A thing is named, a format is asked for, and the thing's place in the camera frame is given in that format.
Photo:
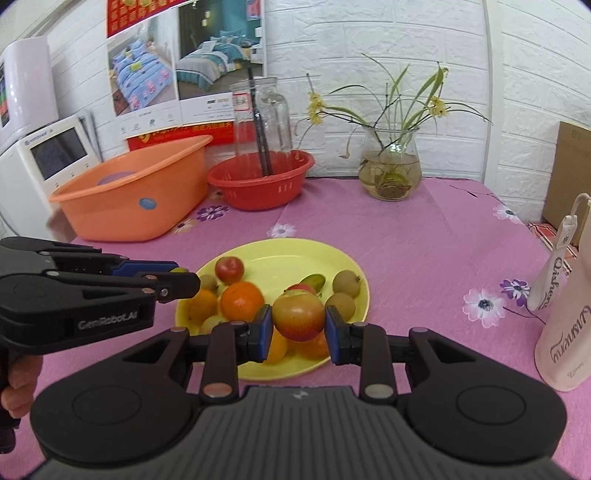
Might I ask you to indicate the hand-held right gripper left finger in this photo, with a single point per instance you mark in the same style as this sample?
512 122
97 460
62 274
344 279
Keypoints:
265 334

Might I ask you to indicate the person's left hand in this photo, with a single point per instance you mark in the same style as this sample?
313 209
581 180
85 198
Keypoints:
23 387

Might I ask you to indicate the glass pitcher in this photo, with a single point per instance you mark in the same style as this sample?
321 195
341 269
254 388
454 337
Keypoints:
278 120

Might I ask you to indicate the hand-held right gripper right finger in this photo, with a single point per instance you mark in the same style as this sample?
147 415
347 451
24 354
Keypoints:
333 334

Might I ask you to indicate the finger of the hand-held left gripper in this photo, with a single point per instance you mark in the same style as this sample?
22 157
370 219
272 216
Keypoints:
180 284
147 267

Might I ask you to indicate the red plastic basket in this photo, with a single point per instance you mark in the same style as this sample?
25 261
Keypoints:
258 194

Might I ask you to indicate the white appliance with screen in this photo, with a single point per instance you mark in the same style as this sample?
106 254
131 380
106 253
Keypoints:
23 194

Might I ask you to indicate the large orange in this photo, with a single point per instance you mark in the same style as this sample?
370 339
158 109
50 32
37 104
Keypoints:
241 302

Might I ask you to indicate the small orange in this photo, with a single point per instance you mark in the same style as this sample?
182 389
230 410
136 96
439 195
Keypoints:
202 307
277 347

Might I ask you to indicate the orange with green stem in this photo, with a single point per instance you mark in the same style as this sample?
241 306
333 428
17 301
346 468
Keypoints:
314 347

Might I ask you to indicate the cream tumbler bottle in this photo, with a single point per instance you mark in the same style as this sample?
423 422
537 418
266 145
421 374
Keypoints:
568 332

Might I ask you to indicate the green oval fruit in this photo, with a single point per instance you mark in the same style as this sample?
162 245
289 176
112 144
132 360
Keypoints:
179 271
311 280

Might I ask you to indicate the black stirring stick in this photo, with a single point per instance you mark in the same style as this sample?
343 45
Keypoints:
261 138

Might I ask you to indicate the yellow red apple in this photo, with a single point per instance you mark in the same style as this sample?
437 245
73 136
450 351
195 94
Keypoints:
298 317

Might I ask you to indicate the glass vase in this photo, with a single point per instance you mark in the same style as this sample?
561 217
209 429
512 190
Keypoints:
392 180

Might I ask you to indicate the green flowering plant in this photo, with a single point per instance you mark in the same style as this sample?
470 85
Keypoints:
315 105

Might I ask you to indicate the yellow plastic plate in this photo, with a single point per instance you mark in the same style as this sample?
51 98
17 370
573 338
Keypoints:
277 258

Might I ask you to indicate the orange plastic basin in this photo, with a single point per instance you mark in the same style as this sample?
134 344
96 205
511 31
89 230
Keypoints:
115 217

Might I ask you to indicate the tan round fruit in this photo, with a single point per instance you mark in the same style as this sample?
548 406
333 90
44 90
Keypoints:
208 282
346 283
341 307

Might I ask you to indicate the pink floral tablecloth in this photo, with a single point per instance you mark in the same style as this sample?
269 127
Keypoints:
438 277

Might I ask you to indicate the white wall water purifier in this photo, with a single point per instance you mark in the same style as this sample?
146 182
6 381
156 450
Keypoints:
32 83

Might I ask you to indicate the cardboard box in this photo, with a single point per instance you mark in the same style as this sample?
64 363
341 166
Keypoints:
570 175

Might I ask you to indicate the white wall pipe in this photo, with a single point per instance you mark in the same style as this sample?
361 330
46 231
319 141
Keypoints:
488 92

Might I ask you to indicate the wall poster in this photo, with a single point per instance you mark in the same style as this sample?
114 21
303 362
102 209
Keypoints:
143 69

